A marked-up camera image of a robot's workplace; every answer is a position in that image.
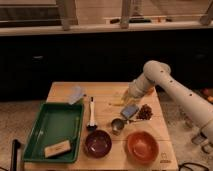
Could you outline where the orange fruit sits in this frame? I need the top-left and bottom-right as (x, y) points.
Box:
(147, 87), (155, 95)

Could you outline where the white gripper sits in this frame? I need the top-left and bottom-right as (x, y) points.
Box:
(122, 75), (150, 104)

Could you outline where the purple bowl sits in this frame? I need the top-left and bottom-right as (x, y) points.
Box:
(84, 130), (112, 158)

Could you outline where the brown pine cone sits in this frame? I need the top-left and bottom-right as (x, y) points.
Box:
(137, 104), (153, 120)

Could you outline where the blue sponge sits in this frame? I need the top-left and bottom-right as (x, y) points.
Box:
(120, 104), (139, 119)

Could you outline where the orange bowl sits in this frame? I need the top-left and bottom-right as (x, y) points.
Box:
(126, 131), (159, 165)

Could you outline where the wooden block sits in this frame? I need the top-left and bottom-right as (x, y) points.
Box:
(44, 140), (71, 158)

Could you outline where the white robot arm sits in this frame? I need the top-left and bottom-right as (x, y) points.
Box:
(122, 60), (213, 143)

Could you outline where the green plastic tray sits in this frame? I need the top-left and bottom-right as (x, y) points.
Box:
(23, 103), (84, 163)

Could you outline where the metal measuring cup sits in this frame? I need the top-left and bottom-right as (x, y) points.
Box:
(110, 117), (145, 136)

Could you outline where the yellow banana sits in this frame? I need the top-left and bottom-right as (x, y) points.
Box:
(109, 97), (125, 106)

